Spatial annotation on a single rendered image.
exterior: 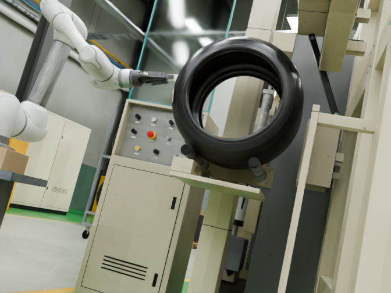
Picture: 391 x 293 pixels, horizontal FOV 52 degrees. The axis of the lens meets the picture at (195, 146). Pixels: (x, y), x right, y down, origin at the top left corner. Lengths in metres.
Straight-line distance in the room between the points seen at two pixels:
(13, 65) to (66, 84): 1.77
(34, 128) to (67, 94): 9.81
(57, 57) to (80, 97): 10.07
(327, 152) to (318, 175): 0.11
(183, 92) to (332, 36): 0.67
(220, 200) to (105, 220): 0.85
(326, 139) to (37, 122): 1.49
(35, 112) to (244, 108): 1.11
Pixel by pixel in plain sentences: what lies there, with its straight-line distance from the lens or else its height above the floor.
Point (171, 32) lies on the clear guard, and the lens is 2.73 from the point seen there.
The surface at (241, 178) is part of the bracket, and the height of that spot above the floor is 0.87.
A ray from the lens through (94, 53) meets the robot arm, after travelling 1.78.
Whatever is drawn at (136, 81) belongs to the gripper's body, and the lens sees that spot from 1.88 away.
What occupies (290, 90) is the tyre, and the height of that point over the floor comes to 1.21.
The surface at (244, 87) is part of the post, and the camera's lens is 2.04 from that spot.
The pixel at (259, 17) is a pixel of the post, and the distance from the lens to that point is 2.20.
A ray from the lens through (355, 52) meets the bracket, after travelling 1.91.
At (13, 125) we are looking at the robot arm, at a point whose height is 0.88.
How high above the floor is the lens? 0.65
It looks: 10 degrees up
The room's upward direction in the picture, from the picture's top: 13 degrees clockwise
